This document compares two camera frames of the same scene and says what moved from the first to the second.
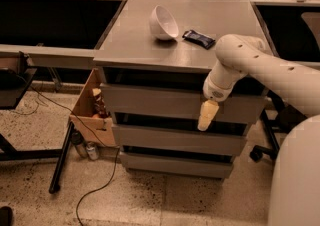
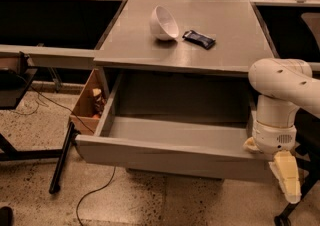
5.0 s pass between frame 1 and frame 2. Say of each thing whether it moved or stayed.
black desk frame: stayed
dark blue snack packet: stayed
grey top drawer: moved
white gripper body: moved
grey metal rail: stayed
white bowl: stayed
